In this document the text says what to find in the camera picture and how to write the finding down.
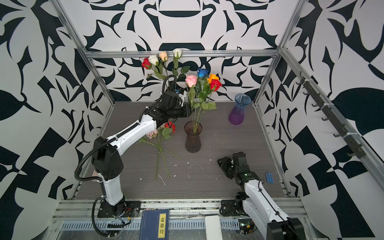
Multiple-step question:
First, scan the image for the peach rose stem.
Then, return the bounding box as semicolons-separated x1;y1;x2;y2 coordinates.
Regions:
158;51;172;91

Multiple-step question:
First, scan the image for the blue rose stem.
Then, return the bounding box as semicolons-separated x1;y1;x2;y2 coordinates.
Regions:
194;68;209;134

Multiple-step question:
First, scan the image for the white rose stem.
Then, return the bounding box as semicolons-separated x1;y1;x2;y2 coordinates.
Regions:
149;52;169;82
170;49;190;92

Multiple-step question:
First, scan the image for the black corrugated cable hose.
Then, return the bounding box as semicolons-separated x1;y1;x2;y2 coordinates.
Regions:
74;74;179;238

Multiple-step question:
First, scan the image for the black wall hook rail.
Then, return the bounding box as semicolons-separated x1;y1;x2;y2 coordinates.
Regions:
295;71;384;187

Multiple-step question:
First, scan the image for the blue book yellow label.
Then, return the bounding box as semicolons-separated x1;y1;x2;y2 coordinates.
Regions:
139;210;170;240

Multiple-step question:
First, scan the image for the blue purple glass vase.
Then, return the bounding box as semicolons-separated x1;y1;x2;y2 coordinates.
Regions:
229;94;252;125

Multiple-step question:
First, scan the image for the large red rose stem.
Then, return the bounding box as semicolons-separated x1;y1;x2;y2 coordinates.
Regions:
195;80;223;117

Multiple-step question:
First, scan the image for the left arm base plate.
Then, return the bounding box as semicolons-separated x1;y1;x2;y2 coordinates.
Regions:
97;200;142;218

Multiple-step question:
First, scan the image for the small blue object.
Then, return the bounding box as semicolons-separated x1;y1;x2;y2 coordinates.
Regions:
265;172;274;184

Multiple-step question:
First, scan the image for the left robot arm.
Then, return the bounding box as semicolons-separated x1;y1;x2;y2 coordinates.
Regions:
92;91;192;207

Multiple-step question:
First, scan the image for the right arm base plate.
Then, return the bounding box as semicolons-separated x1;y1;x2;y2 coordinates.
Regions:
219;200;244;217

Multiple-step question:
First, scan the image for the bunch of artificial flowers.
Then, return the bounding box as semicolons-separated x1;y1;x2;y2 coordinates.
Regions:
138;119;182;181

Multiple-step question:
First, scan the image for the white rectangular device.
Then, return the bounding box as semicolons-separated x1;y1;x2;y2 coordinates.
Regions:
205;215;223;240

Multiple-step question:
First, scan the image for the dark purple glass vase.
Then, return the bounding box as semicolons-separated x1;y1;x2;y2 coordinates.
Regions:
184;121;203;153

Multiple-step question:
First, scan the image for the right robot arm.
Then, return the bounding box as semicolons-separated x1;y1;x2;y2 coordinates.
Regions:
217;152;306;240

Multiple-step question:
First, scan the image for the pink rose stem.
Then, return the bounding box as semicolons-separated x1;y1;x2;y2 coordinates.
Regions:
186;75;200;135

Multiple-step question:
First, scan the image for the orange rose stem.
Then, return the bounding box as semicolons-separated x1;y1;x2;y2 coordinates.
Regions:
207;74;220;85

